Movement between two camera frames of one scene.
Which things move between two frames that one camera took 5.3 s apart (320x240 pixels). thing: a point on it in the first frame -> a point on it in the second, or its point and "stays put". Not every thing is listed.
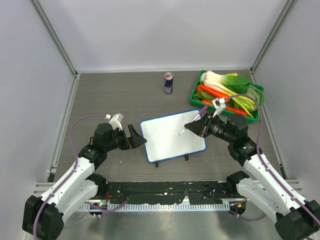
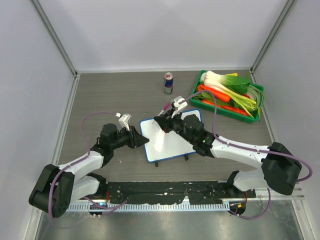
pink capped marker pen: x=195 y=118 -> x=166 y=106
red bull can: x=168 y=78 stays put
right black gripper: x=201 y=127 -> x=165 y=120
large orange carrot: x=203 y=88 stays put
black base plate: x=197 y=192 stays put
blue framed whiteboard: x=163 y=140 stays put
